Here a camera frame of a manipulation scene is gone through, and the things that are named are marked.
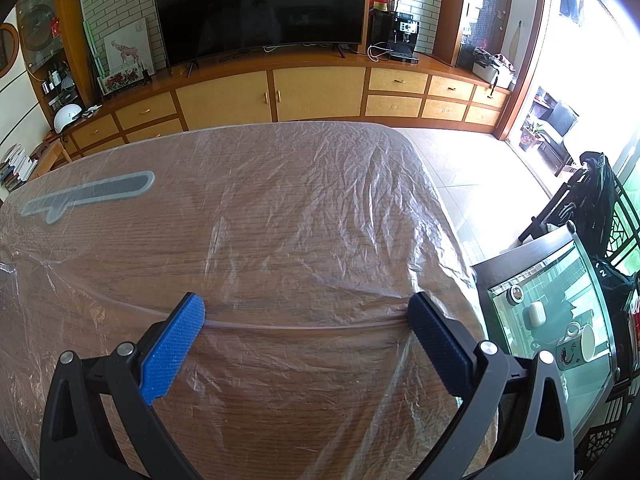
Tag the round wooden wall decoration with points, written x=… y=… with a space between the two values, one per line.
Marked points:
x=7 y=50

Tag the black jacket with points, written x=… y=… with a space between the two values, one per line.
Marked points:
x=597 y=200

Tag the red hanging ornament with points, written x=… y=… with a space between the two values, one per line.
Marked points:
x=55 y=28

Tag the pale wooden paddle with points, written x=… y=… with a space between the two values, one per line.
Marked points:
x=515 y=45

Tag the tall black box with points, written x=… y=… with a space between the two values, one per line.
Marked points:
x=380 y=32

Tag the green long poles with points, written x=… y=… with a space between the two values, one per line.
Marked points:
x=95 y=55

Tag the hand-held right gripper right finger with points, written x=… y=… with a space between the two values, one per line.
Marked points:
x=440 y=345

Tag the cluster of small bottles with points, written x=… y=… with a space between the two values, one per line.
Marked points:
x=56 y=82

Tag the giraffe picture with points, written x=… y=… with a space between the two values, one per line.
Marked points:
x=127 y=47

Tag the white face mask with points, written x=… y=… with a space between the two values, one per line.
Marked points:
x=92 y=109

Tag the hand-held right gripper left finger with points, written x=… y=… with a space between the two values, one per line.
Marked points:
x=172 y=350

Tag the red flower picture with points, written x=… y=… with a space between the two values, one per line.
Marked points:
x=122 y=80

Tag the white plastic basket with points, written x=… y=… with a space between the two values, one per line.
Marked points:
x=492 y=77

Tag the white helmet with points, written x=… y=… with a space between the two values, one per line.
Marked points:
x=67 y=116

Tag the small round tin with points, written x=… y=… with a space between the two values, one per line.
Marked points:
x=514 y=294

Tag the clear plastic table sheet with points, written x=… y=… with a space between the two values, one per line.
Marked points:
x=300 y=235

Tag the small wooden side table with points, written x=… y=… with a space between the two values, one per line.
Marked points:
x=47 y=152

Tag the green glass side table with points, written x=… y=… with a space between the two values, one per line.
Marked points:
x=550 y=285

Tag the large black television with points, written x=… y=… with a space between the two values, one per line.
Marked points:
x=260 y=10

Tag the potted plant with red flowers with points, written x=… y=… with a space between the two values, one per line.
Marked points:
x=530 y=137

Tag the grey electric fan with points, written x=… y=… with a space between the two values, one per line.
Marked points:
x=42 y=27

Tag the black bag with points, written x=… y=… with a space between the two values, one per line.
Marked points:
x=616 y=280

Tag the stack of books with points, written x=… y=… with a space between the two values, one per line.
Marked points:
x=17 y=167

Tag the white earbuds case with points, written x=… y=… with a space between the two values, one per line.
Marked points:
x=534 y=312

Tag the dark wooden chair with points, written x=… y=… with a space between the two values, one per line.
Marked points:
x=545 y=220

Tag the dark armchair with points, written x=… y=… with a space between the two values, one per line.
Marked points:
x=560 y=120

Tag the white mug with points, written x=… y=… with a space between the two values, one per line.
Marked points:
x=586 y=342

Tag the black coffee machine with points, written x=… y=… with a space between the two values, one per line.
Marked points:
x=405 y=35

